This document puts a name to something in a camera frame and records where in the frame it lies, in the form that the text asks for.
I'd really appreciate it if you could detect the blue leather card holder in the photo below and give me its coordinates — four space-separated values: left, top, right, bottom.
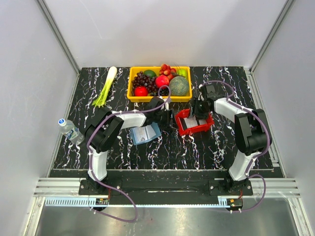
130 122 161 145

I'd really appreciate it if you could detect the green white celery stalk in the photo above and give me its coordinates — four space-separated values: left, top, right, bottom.
92 66 117 108

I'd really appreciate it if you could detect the red tomato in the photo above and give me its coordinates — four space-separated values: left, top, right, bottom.
134 86 148 96

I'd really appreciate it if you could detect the red lychee cluster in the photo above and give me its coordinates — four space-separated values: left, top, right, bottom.
159 64 177 76

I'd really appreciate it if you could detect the dark green avocado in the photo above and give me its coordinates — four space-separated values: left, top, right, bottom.
143 70 157 78

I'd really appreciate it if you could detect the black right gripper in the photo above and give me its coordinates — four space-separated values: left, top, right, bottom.
187 98 210 121

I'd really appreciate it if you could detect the red pomegranate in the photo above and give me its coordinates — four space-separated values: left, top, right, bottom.
155 75 169 88

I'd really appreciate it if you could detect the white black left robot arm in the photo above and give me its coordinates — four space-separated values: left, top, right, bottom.
84 97 173 194

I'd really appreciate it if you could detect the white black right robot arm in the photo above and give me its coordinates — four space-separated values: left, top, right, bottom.
190 82 272 195

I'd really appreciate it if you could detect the yellow plastic fruit bin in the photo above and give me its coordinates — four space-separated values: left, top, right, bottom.
126 66 192 103

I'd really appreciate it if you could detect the dark blueberry cluster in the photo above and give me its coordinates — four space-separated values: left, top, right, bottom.
150 88 169 96

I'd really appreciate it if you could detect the green netted melon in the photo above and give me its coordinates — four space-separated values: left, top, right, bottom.
169 76 189 96

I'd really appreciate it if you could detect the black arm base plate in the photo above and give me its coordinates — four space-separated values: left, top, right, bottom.
78 178 253 196

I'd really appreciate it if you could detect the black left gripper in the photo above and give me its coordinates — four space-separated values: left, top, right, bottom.
154 109 179 130

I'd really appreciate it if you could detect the clear plastic water bottle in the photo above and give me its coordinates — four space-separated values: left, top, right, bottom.
58 118 84 146

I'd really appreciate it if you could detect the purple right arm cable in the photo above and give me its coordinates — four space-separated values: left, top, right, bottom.
198 80 272 214

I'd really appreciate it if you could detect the dark purple grape bunch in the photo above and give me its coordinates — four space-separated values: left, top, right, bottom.
131 71 158 96

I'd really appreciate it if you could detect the red plastic card tray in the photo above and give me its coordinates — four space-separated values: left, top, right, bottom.
175 109 215 136

